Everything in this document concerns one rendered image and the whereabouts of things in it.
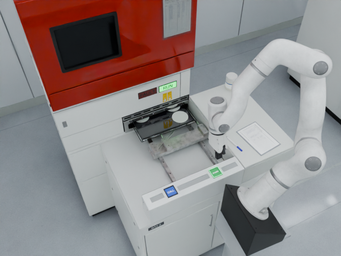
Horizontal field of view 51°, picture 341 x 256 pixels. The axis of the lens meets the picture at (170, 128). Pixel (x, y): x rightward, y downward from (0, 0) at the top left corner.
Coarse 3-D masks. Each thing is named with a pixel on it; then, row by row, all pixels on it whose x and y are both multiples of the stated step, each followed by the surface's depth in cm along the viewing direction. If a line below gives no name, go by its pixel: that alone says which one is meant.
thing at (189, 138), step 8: (176, 136) 213; (184, 136) 213; (192, 136) 213; (200, 136) 213; (208, 136) 214; (160, 144) 209; (176, 144) 209; (184, 144) 209; (152, 152) 205; (160, 152) 205; (168, 152) 207
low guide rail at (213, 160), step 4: (188, 128) 224; (192, 128) 221; (200, 144) 214; (204, 144) 213; (204, 148) 210; (208, 152) 208; (208, 156) 209; (212, 156) 206; (212, 160) 205; (216, 160) 205
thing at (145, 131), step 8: (168, 112) 224; (152, 120) 219; (160, 120) 219; (168, 120) 219; (192, 120) 219; (136, 128) 216; (144, 128) 215; (152, 128) 215; (160, 128) 215; (168, 128) 215; (144, 136) 211
